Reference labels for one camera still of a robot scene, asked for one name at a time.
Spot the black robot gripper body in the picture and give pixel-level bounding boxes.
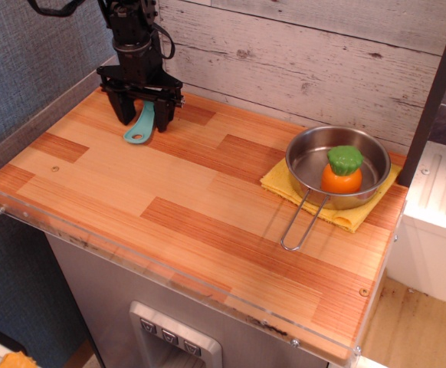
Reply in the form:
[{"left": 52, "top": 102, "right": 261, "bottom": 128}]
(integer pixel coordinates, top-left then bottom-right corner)
[{"left": 97, "top": 41, "right": 185, "bottom": 107}]

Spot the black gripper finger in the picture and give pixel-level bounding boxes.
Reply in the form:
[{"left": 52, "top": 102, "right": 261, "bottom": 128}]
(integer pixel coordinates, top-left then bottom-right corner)
[
  {"left": 154, "top": 100, "right": 176, "bottom": 133},
  {"left": 107, "top": 90, "right": 136, "bottom": 125}
]

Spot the teal brush with white bristles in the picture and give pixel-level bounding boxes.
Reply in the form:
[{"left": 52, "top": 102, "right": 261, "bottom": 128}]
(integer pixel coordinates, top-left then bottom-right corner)
[{"left": 123, "top": 101, "right": 155, "bottom": 144}]

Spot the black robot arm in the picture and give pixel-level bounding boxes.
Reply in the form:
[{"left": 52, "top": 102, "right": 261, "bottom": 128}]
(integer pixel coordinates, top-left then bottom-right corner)
[{"left": 97, "top": 1, "right": 184, "bottom": 132}]

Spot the orange toy carrot green top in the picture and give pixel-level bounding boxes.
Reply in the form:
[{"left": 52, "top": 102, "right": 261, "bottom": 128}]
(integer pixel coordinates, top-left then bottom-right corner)
[{"left": 320, "top": 146, "right": 363, "bottom": 194}]

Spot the yellow folded cloth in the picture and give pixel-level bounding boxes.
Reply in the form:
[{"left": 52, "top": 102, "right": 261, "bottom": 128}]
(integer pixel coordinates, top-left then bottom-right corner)
[{"left": 261, "top": 159, "right": 402, "bottom": 233}]

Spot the clear acrylic table guard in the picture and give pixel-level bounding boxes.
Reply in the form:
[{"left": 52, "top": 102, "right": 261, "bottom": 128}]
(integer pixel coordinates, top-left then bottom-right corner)
[{"left": 0, "top": 77, "right": 407, "bottom": 367}]

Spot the silver toy fridge dispenser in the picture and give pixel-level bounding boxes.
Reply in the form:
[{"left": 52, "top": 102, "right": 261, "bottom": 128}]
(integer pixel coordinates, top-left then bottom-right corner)
[{"left": 129, "top": 301, "right": 223, "bottom": 367}]

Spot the orange object bottom left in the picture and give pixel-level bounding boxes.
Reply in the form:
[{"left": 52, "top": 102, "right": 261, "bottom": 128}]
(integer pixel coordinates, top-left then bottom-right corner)
[{"left": 0, "top": 352, "right": 38, "bottom": 368}]

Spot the white toy sink counter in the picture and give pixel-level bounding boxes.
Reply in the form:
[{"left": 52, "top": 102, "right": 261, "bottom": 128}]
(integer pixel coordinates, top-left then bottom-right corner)
[{"left": 386, "top": 142, "right": 446, "bottom": 301}]

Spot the black cable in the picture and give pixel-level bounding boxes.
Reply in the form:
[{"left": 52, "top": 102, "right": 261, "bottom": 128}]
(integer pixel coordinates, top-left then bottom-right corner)
[{"left": 26, "top": 0, "right": 175, "bottom": 61}]

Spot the stainless steel pan with handle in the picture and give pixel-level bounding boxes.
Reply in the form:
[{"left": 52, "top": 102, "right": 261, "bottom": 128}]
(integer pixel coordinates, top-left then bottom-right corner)
[{"left": 280, "top": 126, "right": 392, "bottom": 251}]

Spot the dark grey right post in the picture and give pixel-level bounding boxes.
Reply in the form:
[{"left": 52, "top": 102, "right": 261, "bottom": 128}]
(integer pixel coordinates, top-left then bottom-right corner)
[{"left": 398, "top": 45, "right": 446, "bottom": 187}]

